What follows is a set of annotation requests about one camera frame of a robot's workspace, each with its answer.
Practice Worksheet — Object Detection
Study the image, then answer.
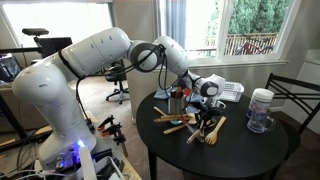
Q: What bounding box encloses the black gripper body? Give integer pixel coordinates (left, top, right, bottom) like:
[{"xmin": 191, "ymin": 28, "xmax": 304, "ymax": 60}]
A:
[{"xmin": 199, "ymin": 96, "xmax": 223, "ymax": 118}]

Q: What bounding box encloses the slotted wooden spatula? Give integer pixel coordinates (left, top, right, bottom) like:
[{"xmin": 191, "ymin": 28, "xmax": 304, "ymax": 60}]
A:
[{"xmin": 204, "ymin": 116, "xmax": 227, "ymax": 146}]

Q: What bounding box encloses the steel utensil container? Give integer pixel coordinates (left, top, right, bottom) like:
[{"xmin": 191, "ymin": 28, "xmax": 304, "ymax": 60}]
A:
[{"xmin": 167, "ymin": 91, "xmax": 188, "ymax": 115}]

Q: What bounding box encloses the white plastic basket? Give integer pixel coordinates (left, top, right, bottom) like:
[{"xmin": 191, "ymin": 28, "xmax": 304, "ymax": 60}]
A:
[{"xmin": 219, "ymin": 81, "xmax": 245, "ymax": 103}]

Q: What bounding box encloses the wooden spoon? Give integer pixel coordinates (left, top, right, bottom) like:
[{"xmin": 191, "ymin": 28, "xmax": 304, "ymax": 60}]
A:
[{"xmin": 162, "ymin": 116, "xmax": 200, "ymax": 135}]

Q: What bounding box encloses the dark brown wooden utensil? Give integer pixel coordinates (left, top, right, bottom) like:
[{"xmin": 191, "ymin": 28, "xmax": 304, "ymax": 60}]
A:
[{"xmin": 173, "ymin": 86, "xmax": 184, "ymax": 100}]

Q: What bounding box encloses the long wooden stick utensil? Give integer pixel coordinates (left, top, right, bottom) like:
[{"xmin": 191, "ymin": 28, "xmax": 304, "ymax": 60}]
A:
[{"xmin": 153, "ymin": 116, "xmax": 193, "ymax": 123}]

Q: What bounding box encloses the short wooden stick utensil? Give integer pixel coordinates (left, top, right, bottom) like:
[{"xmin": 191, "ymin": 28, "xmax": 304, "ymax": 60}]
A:
[{"xmin": 153, "ymin": 106, "xmax": 168, "ymax": 117}]

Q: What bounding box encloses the round black table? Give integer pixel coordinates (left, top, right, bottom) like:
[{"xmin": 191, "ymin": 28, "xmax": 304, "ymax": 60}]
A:
[{"xmin": 135, "ymin": 83, "xmax": 290, "ymax": 180}]

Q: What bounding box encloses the clear glass mug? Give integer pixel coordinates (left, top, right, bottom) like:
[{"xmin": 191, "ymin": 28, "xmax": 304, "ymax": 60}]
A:
[{"xmin": 246, "ymin": 108, "xmax": 277, "ymax": 134}]

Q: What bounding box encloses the blue cloth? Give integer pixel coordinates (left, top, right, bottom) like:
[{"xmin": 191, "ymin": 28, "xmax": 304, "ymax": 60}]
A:
[{"xmin": 153, "ymin": 87, "xmax": 204, "ymax": 104}]

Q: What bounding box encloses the white wipes canister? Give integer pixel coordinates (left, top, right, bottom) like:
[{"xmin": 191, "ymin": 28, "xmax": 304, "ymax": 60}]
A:
[{"xmin": 246, "ymin": 88, "xmax": 275, "ymax": 119}]

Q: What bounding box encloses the red bicycle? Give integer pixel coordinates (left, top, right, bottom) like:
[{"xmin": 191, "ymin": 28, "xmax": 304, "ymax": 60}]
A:
[{"xmin": 234, "ymin": 39, "xmax": 275, "ymax": 56}]

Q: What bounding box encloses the black dining chair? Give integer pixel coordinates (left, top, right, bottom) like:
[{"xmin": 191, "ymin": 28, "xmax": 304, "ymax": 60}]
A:
[{"xmin": 264, "ymin": 73, "xmax": 320, "ymax": 180}]

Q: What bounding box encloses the black clamp long bar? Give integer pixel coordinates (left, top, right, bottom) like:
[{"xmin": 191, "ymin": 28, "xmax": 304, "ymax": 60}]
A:
[{"xmin": 112, "ymin": 129, "xmax": 129, "ymax": 158}]

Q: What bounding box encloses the wooden deck railing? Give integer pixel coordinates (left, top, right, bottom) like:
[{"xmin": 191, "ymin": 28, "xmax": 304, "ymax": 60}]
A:
[{"xmin": 188, "ymin": 32, "xmax": 279, "ymax": 58}]

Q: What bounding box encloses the black clamp orange tip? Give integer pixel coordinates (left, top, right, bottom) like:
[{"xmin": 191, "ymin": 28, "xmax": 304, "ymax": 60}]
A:
[
  {"xmin": 97, "ymin": 114, "xmax": 116, "ymax": 132},
  {"xmin": 99, "ymin": 122, "xmax": 123, "ymax": 138}
]

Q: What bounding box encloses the grey curtain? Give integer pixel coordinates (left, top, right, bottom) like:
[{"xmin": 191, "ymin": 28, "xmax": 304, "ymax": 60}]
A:
[{"xmin": 165, "ymin": 0, "xmax": 188, "ymax": 54}]

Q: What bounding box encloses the black office chair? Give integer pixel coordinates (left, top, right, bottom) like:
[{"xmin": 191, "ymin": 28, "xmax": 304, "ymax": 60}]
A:
[{"xmin": 104, "ymin": 61, "xmax": 130, "ymax": 105}]

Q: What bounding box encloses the white cylinder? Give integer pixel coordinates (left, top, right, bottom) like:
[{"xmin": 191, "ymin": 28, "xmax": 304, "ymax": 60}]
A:
[{"xmin": 78, "ymin": 146, "xmax": 98, "ymax": 180}]

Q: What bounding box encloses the black monitor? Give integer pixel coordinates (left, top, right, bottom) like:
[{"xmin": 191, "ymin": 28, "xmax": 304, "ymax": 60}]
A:
[{"xmin": 38, "ymin": 37, "xmax": 74, "ymax": 58}]

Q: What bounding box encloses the black bag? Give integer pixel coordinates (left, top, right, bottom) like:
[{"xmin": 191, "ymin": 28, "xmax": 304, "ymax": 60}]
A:
[{"xmin": 0, "ymin": 55, "xmax": 23, "ymax": 83}]

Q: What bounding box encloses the red handled thin utensil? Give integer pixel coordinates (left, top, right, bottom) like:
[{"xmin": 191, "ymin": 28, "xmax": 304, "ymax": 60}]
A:
[{"xmin": 178, "ymin": 116, "xmax": 203, "ymax": 141}]

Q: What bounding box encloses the red spatula clear handle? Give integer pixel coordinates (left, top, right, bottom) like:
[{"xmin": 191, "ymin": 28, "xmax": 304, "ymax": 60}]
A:
[{"xmin": 182, "ymin": 87, "xmax": 194, "ymax": 98}]

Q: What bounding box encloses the white window frame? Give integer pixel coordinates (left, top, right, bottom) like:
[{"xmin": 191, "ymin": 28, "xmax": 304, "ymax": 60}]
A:
[{"xmin": 184, "ymin": 0, "xmax": 303, "ymax": 69}]

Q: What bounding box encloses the black camera on stand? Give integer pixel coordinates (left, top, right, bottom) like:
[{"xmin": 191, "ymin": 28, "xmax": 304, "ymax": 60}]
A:
[{"xmin": 21, "ymin": 28, "xmax": 50, "ymax": 37}]

